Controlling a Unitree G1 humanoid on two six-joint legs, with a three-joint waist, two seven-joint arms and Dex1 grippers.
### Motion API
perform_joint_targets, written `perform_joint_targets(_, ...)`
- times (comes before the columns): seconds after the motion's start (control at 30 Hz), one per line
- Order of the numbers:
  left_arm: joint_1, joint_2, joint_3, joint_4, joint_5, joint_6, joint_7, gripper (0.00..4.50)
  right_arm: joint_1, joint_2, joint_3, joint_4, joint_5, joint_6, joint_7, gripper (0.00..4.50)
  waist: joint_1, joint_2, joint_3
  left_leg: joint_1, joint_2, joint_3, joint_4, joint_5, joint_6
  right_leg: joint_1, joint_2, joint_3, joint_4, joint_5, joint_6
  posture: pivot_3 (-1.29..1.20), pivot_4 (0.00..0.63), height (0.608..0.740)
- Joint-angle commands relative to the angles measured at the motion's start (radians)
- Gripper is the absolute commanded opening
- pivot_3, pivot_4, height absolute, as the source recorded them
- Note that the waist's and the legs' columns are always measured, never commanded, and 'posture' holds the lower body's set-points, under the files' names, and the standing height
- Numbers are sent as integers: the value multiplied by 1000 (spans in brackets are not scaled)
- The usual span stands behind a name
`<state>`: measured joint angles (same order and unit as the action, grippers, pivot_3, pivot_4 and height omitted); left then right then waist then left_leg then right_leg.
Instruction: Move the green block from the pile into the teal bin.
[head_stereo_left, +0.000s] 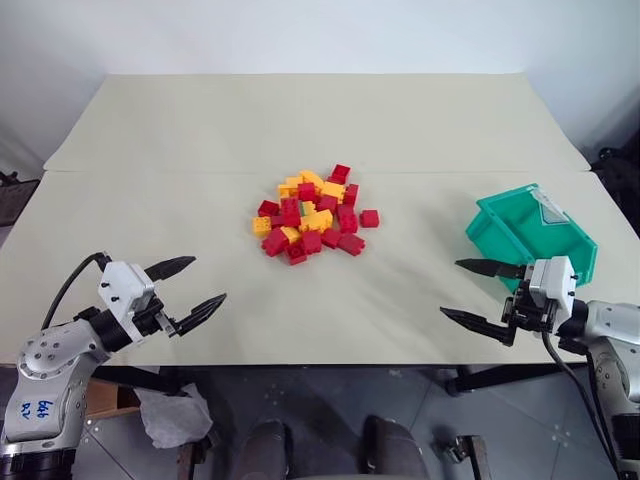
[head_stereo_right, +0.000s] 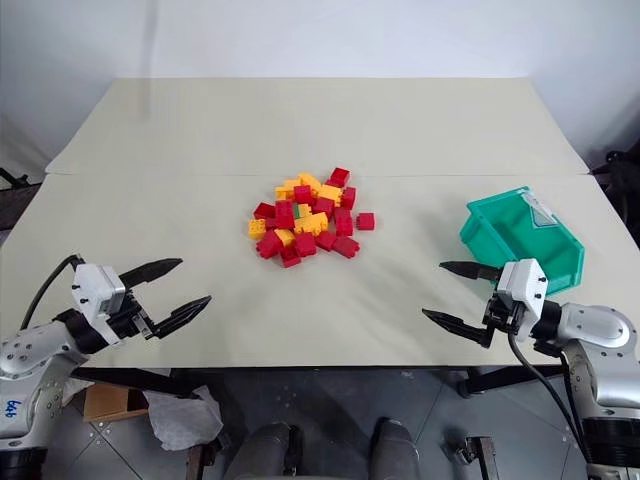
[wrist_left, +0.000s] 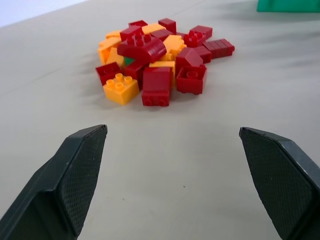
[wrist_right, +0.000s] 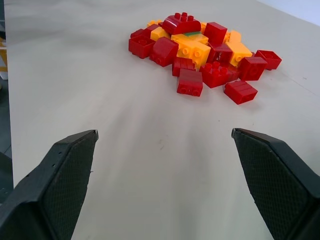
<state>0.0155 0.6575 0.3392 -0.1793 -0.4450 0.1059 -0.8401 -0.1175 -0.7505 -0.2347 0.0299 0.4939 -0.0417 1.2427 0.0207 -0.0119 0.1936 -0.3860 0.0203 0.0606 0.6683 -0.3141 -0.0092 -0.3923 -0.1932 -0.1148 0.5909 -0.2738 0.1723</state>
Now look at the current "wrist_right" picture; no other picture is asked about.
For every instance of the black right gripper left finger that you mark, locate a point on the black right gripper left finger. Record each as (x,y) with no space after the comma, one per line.
(47,185)

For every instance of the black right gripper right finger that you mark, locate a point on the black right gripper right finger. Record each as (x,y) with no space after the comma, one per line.
(280,180)

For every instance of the red four-stud block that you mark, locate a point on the red four-stud block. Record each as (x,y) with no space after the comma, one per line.
(215,73)

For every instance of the red dark hollow block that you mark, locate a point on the red dark hollow block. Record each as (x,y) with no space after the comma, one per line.
(220,53)

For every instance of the green plastic building brick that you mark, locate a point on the green plastic building brick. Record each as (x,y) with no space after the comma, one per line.
(193,33)

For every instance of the dark red plastic building brick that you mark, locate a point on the dark red plastic building brick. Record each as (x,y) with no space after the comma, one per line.
(140,32)

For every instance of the yellow small block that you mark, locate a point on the yellow small block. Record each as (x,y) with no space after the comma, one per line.
(152,23)
(160,33)

